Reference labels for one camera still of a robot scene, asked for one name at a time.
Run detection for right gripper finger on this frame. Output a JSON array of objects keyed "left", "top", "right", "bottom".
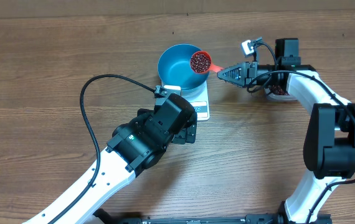
[
  {"left": 217, "top": 63, "right": 245, "bottom": 78},
  {"left": 219, "top": 77, "right": 246, "bottom": 87}
]

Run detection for red measuring scoop blue handle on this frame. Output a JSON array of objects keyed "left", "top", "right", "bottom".
[{"left": 190, "top": 51, "right": 224, "bottom": 74}]

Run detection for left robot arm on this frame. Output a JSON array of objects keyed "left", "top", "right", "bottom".
[{"left": 28, "top": 93, "right": 197, "bottom": 223}]

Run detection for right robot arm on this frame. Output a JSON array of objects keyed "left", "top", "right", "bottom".
[{"left": 217, "top": 38, "right": 355, "bottom": 223}]

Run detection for white kitchen scale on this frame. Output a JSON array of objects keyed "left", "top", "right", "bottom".
[{"left": 161, "top": 82, "right": 211, "bottom": 121}]

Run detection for blue bowl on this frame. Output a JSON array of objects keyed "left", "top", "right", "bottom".
[{"left": 158, "top": 44, "right": 209, "bottom": 91}]

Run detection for clear plastic container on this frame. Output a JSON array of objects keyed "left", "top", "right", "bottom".
[{"left": 264, "top": 85, "right": 296, "bottom": 102}]

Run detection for red beans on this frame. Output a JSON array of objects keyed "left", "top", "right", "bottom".
[{"left": 190, "top": 53, "right": 211, "bottom": 73}]

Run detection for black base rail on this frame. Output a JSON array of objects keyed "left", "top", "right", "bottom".
[{"left": 93, "top": 202, "right": 333, "bottom": 224}]

